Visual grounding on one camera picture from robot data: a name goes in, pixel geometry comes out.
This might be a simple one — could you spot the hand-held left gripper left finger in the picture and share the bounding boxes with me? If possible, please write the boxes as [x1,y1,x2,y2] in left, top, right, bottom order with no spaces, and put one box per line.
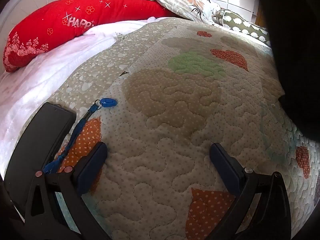
[24,141,110,240]

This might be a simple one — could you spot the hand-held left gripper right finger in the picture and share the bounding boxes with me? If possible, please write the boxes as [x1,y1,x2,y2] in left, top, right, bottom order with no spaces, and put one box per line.
[209,142,293,240]

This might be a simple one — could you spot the black pants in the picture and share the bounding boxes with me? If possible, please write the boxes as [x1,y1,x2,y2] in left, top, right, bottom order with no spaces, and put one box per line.
[252,0,320,140]

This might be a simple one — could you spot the black phone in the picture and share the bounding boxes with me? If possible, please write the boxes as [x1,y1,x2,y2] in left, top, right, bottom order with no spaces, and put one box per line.
[4,102,77,218]

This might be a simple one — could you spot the beige quilted heart-patch blanket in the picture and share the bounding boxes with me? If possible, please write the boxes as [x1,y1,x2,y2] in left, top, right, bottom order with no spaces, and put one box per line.
[15,17,320,240]

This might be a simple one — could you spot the white bed sheet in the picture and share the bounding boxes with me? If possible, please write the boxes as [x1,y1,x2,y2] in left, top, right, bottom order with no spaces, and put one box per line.
[0,16,150,175]

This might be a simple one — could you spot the green white-dotted pillow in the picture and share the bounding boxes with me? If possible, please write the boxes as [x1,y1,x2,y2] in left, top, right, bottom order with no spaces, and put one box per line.
[212,9,272,47]

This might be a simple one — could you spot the red printed pillow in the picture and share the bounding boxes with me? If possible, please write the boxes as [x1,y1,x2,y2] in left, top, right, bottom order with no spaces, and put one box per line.
[3,0,175,73]

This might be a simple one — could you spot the white floral pillow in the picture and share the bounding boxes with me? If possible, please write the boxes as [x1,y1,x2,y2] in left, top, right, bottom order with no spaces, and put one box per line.
[132,0,222,25]

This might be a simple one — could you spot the white round headboard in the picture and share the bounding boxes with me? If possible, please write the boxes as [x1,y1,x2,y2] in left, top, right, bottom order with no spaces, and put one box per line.
[0,0,93,55]

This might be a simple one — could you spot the blue key fob with lanyard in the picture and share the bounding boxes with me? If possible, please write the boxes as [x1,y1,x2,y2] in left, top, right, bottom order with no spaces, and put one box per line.
[42,97,112,174]

